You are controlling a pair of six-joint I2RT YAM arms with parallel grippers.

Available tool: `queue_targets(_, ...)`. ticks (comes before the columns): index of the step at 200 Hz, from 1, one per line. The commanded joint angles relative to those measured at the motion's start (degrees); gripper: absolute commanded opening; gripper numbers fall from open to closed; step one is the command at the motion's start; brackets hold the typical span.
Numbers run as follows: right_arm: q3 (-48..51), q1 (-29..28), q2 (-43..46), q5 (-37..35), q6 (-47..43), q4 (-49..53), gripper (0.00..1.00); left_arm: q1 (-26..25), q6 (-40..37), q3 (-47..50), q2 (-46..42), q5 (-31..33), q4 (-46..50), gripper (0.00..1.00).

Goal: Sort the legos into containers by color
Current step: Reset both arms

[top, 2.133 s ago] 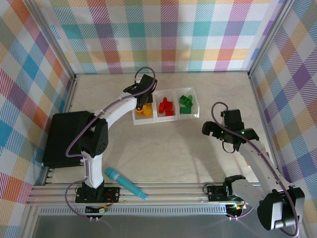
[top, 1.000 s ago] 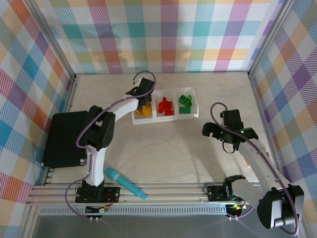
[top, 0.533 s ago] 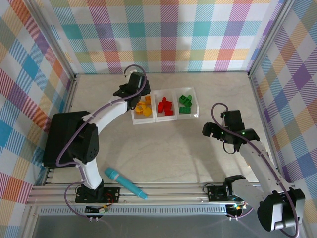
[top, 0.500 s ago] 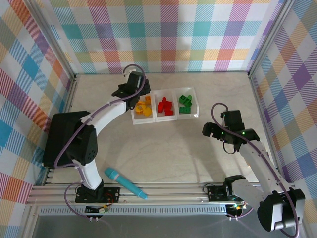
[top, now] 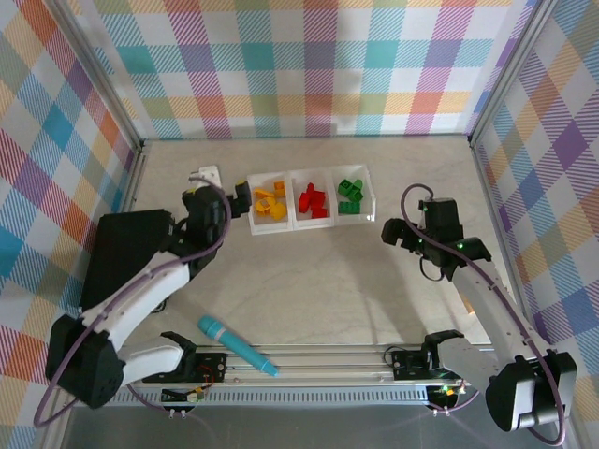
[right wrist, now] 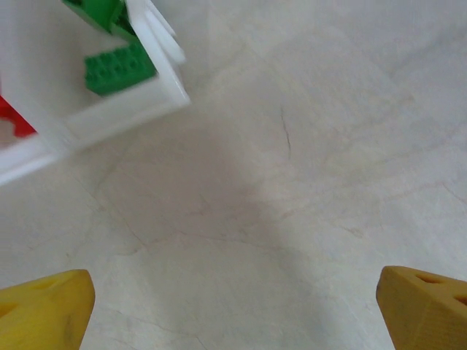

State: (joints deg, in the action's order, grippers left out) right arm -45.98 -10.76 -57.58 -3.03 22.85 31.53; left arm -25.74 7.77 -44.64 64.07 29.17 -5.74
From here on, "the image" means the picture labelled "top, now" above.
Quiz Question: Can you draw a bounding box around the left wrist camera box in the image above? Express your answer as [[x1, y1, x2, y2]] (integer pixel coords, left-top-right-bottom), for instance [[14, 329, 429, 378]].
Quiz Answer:
[[188, 165, 222, 188]]

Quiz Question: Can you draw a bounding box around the left small circuit board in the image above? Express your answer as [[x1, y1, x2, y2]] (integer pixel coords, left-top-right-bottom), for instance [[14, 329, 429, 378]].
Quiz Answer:
[[160, 385, 208, 404]]

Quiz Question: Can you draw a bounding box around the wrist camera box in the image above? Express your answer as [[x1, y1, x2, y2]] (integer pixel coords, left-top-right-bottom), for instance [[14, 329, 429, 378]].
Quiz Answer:
[[188, 165, 222, 188], [419, 196, 463, 235]]

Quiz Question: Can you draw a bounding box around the aluminium side rail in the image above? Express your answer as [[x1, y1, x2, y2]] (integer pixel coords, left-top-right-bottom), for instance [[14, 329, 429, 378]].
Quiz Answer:
[[469, 139, 537, 328], [119, 142, 151, 216]]

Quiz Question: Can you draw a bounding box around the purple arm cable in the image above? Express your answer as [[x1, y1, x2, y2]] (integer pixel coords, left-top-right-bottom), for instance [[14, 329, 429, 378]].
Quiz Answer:
[[401, 183, 573, 445], [35, 182, 233, 429]]

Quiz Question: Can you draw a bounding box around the black box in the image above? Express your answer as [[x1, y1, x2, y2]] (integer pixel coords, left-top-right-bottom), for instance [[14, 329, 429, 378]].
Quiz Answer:
[[79, 209, 179, 313]]

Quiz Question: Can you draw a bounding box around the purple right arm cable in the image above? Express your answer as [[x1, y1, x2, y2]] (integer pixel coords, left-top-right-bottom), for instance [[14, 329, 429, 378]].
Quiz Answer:
[[401, 183, 573, 445]]

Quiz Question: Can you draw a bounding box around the aluminium frame post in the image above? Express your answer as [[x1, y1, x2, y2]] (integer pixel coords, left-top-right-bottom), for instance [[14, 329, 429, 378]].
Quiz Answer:
[[469, 0, 558, 147], [51, 0, 147, 153]]

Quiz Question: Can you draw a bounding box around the aluminium front rail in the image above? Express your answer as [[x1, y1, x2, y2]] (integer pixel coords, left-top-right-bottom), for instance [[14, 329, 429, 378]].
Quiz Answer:
[[49, 343, 571, 389]]

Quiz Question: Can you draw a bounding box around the teal marker pen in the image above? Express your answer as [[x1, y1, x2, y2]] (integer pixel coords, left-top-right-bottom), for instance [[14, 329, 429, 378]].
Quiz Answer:
[[197, 315, 281, 378]]

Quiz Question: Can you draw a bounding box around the small circuit board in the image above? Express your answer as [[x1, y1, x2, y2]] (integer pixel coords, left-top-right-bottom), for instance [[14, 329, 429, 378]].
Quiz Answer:
[[160, 385, 208, 404], [428, 384, 464, 407]]

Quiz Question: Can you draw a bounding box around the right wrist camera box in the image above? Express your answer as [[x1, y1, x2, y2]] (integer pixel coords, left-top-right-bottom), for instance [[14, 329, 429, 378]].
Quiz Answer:
[[419, 196, 463, 235]]

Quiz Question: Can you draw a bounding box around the left aluminium side rail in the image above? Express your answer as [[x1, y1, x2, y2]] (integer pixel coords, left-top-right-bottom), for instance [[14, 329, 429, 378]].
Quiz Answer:
[[119, 142, 151, 216]]

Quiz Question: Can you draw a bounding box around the perforated metal strip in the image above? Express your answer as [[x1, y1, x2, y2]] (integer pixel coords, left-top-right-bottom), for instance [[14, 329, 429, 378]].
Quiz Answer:
[[73, 390, 434, 408]]

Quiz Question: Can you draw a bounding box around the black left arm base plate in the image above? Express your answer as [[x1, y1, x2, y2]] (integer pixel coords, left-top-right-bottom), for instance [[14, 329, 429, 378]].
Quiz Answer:
[[141, 351, 229, 384]]

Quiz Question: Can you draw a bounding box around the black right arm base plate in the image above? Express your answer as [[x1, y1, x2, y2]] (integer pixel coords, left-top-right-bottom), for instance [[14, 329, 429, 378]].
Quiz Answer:
[[389, 346, 479, 383]]

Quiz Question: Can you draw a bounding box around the clear three-compartment container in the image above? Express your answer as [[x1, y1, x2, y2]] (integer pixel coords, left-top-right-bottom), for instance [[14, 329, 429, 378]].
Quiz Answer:
[[246, 163, 378, 236]]

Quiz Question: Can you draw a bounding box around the left aluminium frame post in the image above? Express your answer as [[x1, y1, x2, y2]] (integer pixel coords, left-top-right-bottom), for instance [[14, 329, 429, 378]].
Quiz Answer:
[[51, 0, 147, 153]]

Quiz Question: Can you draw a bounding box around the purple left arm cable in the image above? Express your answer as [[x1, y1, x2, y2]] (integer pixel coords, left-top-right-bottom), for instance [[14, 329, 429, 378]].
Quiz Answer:
[[35, 182, 233, 429]]

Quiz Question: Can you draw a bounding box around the right aluminium frame post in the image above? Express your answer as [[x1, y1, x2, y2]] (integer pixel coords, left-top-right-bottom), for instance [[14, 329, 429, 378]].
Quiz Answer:
[[469, 0, 558, 147]]

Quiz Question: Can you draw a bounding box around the right aluminium side rail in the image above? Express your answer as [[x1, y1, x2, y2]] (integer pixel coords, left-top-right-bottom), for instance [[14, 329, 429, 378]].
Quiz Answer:
[[469, 139, 537, 328]]

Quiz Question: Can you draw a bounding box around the right small circuit board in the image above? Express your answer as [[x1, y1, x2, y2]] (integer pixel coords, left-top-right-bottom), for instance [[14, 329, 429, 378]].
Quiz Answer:
[[428, 384, 464, 407]]

